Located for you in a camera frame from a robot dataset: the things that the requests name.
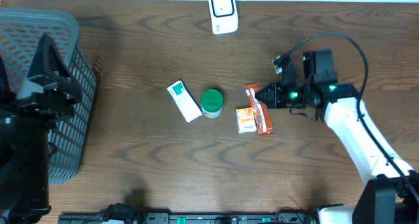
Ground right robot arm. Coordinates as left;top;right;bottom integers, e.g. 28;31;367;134
255;50;418;223

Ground grey plastic basket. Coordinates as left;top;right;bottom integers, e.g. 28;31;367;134
1;8;98;184

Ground white green Panadol box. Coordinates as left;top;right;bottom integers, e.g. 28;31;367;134
166;80;202;122

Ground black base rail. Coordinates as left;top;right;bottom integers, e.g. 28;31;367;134
58;203;317;224

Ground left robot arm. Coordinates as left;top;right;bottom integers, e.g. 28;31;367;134
1;34;82;223

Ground green lid jar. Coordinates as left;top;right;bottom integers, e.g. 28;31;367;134
200;89;224;119

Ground small orange box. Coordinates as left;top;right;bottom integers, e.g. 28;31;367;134
236;107;257;134

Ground white barcode scanner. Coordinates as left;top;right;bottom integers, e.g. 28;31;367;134
208;0;238;35

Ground long orange sachet pack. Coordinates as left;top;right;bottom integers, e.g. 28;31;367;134
244;83;274;135

